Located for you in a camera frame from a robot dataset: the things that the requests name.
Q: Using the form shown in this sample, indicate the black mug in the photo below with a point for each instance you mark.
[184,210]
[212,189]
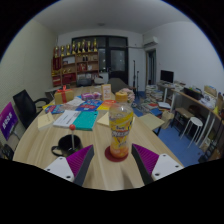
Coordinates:
[65,145]

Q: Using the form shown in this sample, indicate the flat round red coaster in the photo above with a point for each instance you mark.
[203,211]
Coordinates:
[108,156]

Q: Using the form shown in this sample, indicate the white desk with clutter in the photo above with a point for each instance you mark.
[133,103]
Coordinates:
[200,100]

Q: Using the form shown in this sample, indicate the yellow book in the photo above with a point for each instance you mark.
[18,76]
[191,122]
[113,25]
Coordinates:
[104,120]

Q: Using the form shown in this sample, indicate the purple sign on stand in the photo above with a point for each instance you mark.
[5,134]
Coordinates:
[7,120]

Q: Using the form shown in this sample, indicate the computer monitor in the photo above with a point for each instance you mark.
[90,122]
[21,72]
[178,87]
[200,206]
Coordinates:
[166,76]

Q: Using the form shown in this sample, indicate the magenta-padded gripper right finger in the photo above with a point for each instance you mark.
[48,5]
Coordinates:
[165,165]

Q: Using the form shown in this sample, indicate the black-framed window door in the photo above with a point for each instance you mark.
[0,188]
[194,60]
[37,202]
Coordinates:
[115,56]

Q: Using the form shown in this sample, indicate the white air conditioner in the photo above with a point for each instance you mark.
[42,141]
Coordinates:
[150,41]

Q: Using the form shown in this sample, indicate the orange carton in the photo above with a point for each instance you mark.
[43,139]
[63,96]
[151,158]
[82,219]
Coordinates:
[106,92]

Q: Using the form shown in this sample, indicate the gift box with red ribbon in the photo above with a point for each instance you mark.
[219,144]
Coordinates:
[64,96]

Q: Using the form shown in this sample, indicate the blue book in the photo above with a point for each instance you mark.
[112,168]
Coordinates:
[88,105]

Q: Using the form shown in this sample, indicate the white round stool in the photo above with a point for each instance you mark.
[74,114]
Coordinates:
[192,123]

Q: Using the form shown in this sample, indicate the teal book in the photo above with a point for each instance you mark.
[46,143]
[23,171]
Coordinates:
[85,120]

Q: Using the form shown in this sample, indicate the orange book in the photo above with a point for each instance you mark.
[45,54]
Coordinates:
[106,105]

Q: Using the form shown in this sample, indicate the wooden shelf unit with trophies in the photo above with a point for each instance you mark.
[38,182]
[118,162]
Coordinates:
[71,68]

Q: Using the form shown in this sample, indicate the red-ball stick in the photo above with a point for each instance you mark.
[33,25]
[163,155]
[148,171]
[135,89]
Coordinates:
[72,127]

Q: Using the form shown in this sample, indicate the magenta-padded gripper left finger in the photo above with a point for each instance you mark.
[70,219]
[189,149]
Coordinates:
[60,166]

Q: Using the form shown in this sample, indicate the black office chair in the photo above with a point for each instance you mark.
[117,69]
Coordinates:
[26,106]

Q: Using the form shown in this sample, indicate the orange drink bottle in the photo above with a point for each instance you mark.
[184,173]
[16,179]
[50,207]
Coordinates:
[120,130]

